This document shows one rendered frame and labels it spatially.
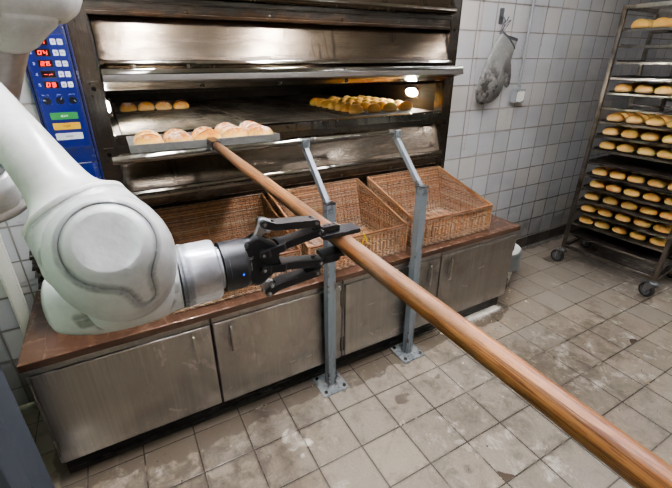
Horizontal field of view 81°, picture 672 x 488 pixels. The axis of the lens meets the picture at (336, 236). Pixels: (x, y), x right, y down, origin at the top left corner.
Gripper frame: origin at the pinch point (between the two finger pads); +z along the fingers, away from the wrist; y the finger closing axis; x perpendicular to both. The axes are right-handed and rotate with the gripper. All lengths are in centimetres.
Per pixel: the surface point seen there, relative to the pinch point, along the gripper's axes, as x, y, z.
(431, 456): -24, 119, 58
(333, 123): -137, 3, 73
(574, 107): -139, 4, 286
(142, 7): -137, -46, -12
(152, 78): -122, -21, -14
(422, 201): -77, 30, 87
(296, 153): -138, 17, 51
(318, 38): -139, -38, 65
